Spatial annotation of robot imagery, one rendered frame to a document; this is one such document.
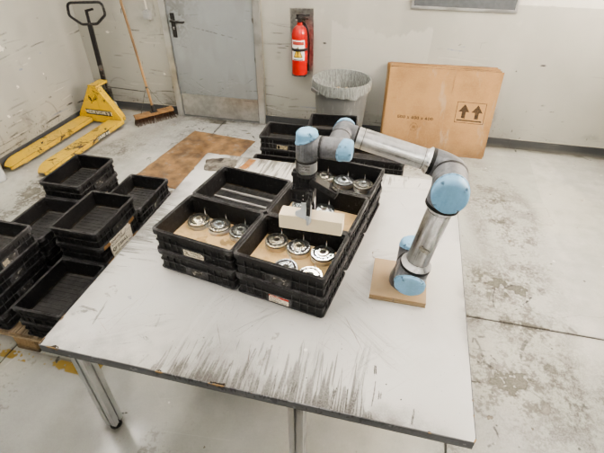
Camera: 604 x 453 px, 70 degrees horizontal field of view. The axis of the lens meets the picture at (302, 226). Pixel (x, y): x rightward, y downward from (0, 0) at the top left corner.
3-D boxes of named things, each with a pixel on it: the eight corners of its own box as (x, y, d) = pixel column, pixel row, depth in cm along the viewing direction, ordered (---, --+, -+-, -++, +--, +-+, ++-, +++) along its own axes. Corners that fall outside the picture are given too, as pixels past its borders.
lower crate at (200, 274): (267, 251, 207) (266, 231, 200) (236, 293, 185) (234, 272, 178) (197, 231, 219) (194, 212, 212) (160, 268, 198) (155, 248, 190)
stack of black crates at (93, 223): (111, 244, 298) (91, 190, 270) (149, 251, 292) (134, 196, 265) (73, 284, 267) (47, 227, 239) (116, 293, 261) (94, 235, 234)
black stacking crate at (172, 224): (266, 233, 200) (264, 213, 193) (234, 274, 179) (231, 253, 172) (194, 214, 213) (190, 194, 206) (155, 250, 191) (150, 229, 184)
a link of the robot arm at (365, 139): (473, 150, 149) (339, 108, 153) (475, 166, 141) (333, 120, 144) (458, 177, 157) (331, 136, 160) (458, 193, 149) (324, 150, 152)
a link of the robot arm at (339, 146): (357, 130, 144) (324, 127, 146) (350, 146, 136) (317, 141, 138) (355, 151, 149) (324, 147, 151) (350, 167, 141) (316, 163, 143)
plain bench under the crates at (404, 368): (433, 268, 300) (455, 182, 258) (434, 526, 177) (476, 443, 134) (219, 234, 330) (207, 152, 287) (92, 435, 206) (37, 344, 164)
